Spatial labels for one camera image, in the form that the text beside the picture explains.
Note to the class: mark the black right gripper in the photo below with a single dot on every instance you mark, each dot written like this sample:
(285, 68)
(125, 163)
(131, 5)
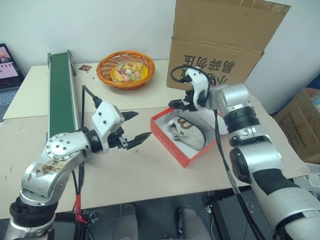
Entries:
(189, 100)

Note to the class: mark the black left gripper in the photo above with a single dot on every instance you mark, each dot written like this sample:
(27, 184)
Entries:
(117, 140)

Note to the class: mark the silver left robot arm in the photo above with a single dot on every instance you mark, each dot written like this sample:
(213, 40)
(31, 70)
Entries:
(56, 160)

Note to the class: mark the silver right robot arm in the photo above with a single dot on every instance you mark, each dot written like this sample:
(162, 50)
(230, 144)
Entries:
(252, 150)

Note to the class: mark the orange shoebox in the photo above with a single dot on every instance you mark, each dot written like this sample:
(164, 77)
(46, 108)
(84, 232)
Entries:
(185, 156)

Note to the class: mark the white sneaker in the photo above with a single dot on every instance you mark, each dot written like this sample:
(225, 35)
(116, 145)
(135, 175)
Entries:
(190, 135)

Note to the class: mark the clear bag of candies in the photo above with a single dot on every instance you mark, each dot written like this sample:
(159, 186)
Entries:
(127, 71)

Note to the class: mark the orange wicker basket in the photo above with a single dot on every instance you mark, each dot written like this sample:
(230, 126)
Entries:
(105, 75)

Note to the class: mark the small dark candy wrapper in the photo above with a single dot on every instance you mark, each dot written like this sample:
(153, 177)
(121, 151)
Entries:
(84, 67)

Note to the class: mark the green conveyor belt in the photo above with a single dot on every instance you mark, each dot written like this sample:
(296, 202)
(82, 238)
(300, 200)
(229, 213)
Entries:
(61, 95)

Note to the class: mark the large open cardboard box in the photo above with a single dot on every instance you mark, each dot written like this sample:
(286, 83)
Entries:
(225, 37)

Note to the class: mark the dark rounded shape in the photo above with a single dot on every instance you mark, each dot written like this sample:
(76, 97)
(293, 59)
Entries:
(192, 225)

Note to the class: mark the printed brown cardboard carton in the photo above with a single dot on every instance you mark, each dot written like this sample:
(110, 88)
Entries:
(297, 125)

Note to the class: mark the laptop computer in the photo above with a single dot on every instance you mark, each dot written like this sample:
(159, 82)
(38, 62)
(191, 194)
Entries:
(6, 67)

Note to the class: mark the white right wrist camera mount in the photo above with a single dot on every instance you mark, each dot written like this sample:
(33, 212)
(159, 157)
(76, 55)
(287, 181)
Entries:
(200, 85)

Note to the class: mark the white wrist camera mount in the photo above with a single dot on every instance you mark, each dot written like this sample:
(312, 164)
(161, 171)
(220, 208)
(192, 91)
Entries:
(106, 117)
(200, 85)

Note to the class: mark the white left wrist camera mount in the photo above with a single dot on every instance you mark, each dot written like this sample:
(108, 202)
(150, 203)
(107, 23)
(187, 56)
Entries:
(106, 117)

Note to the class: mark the black table frame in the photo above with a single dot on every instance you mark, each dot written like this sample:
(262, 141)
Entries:
(225, 215)

